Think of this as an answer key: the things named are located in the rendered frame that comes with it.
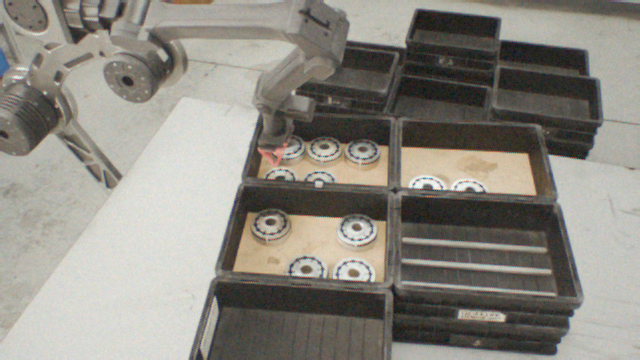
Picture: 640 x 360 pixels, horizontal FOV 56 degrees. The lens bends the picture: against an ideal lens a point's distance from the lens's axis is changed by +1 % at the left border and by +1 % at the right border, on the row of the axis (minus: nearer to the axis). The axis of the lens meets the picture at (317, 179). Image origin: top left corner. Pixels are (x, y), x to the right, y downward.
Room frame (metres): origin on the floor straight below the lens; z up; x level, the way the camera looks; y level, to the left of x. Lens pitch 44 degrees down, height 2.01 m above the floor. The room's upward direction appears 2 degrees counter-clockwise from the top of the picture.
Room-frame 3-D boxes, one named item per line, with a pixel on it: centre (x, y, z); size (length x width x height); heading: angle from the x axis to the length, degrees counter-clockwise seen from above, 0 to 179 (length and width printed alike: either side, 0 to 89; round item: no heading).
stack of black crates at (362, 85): (2.14, -0.14, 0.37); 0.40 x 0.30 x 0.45; 73
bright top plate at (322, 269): (0.87, 0.03, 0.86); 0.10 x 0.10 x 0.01
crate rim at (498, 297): (0.89, -0.38, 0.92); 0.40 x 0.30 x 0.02; 83
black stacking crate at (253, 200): (0.94, 0.02, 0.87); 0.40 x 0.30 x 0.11; 83
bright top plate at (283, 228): (1.03, 0.12, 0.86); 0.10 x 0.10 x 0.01
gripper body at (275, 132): (1.18, 0.10, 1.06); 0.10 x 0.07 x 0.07; 166
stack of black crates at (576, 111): (1.91, -0.90, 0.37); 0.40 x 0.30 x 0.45; 73
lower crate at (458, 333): (0.89, -0.38, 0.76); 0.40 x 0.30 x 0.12; 83
